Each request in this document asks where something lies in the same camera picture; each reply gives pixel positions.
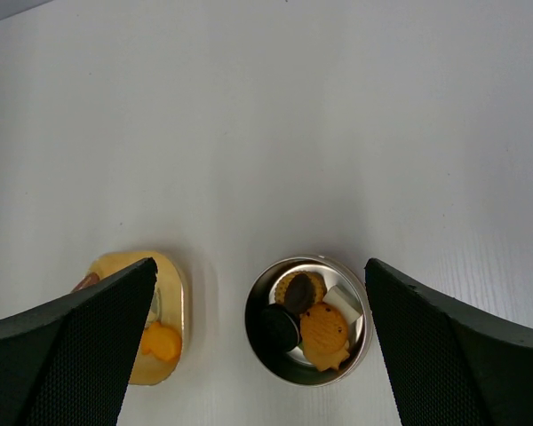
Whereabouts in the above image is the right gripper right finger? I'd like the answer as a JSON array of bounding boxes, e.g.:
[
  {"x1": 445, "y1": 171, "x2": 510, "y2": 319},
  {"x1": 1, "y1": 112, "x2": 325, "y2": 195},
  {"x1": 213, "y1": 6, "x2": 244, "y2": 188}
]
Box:
[{"x1": 365, "y1": 258, "x2": 533, "y2": 425}]

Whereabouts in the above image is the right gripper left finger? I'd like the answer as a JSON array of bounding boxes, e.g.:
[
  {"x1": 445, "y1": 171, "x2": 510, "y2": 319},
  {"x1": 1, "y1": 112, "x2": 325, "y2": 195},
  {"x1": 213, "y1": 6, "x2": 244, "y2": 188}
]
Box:
[{"x1": 0, "y1": 258, "x2": 156, "y2": 425}]

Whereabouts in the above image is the orange fish cookie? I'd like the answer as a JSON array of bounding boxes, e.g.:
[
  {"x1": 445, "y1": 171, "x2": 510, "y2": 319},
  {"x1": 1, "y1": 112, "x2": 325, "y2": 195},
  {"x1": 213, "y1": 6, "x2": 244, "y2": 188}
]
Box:
[{"x1": 300, "y1": 303, "x2": 349, "y2": 372}]

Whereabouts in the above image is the white block sweet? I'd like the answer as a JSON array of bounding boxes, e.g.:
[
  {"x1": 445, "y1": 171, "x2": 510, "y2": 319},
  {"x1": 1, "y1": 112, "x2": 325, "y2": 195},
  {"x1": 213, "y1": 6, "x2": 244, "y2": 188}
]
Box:
[{"x1": 323, "y1": 285, "x2": 362, "y2": 325}]

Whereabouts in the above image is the round beige biscuit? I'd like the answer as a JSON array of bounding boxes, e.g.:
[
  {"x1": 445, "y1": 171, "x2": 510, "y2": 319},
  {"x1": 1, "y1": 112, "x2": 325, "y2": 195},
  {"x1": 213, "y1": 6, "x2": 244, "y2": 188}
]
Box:
[{"x1": 274, "y1": 270, "x2": 327, "y2": 304}]

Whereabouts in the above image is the dark chocolate cookie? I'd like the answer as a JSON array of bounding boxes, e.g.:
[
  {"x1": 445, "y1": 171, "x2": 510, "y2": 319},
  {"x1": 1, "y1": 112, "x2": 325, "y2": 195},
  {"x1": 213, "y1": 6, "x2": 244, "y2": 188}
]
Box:
[{"x1": 283, "y1": 272, "x2": 315, "y2": 315}]

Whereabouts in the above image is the black sandwich cookie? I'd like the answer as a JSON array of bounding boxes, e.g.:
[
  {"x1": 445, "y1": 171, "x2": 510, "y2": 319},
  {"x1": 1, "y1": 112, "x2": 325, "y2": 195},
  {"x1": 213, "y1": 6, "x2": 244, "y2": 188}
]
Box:
[{"x1": 259, "y1": 304, "x2": 301, "y2": 352}]

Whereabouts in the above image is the round metal lunch box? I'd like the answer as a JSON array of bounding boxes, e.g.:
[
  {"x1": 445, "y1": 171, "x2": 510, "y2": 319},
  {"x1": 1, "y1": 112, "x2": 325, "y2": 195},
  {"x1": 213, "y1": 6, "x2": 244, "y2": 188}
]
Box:
[{"x1": 244, "y1": 255, "x2": 374, "y2": 387}]

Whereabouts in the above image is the yellow food container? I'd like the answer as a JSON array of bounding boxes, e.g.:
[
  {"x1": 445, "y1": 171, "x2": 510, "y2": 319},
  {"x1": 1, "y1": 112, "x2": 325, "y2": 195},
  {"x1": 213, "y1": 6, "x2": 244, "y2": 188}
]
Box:
[{"x1": 74, "y1": 250, "x2": 187, "y2": 385}]

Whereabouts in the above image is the orange fish cracker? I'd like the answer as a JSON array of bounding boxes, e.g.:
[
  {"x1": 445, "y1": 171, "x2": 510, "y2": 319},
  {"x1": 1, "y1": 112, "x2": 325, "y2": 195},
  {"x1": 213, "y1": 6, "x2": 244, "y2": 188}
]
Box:
[{"x1": 140, "y1": 321, "x2": 182, "y2": 362}]

